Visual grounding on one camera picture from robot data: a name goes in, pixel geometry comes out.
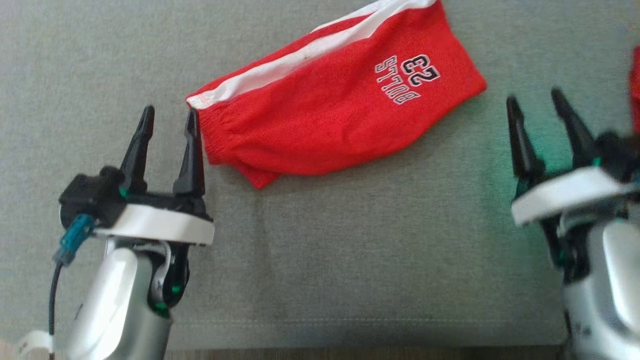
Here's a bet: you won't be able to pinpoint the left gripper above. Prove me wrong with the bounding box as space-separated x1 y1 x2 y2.
94 105 216 247

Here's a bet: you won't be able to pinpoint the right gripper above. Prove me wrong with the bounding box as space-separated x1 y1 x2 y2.
506 88 640 282

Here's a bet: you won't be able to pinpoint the red basketball jersey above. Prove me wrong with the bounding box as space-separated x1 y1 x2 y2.
628 45 640 135

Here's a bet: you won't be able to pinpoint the red white striped shorts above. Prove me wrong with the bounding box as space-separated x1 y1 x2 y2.
186 0 488 190

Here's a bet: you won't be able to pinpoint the grey fabric sofa seat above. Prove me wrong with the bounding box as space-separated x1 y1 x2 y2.
0 0 640 351

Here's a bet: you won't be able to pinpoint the left black cable teal connector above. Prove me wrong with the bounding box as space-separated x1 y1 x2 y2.
47 213 96 360

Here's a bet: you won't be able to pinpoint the white left cable label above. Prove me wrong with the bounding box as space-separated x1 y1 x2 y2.
17 330 55 359

